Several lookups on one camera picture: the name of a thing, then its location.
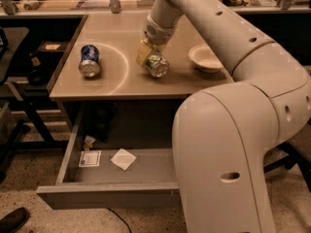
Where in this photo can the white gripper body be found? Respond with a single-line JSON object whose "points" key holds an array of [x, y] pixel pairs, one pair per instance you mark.
{"points": [[157, 33]]}

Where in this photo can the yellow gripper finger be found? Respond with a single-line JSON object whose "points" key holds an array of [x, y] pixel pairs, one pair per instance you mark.
{"points": [[145, 49]]}

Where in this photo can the green soda can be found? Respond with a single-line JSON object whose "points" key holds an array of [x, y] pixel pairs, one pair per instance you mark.
{"points": [[157, 65]]}

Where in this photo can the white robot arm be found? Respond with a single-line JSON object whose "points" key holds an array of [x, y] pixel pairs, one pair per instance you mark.
{"points": [[221, 134]]}

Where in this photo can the blue soda can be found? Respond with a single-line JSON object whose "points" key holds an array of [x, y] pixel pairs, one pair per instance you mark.
{"points": [[89, 66]]}

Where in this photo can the open grey drawer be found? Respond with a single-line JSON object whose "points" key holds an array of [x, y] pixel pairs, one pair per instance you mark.
{"points": [[144, 128]]}

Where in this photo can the white bowl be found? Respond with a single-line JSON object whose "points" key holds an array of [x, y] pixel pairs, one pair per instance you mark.
{"points": [[204, 59]]}

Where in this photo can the crumpled paper scrap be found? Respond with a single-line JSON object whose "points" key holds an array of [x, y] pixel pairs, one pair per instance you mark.
{"points": [[88, 142]]}

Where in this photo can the white square paper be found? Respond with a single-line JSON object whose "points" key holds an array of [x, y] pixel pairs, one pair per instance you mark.
{"points": [[123, 159]]}

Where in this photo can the blue-bordered label card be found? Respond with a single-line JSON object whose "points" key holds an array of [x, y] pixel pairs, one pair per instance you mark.
{"points": [[90, 158]]}

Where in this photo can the black side desk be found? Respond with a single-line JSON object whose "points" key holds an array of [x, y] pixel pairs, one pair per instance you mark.
{"points": [[11, 38]]}

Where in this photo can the black office chair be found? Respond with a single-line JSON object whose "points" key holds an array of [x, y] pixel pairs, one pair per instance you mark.
{"points": [[298, 150]]}

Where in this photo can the black shoe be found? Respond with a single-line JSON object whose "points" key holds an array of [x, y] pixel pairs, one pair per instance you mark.
{"points": [[13, 221]]}

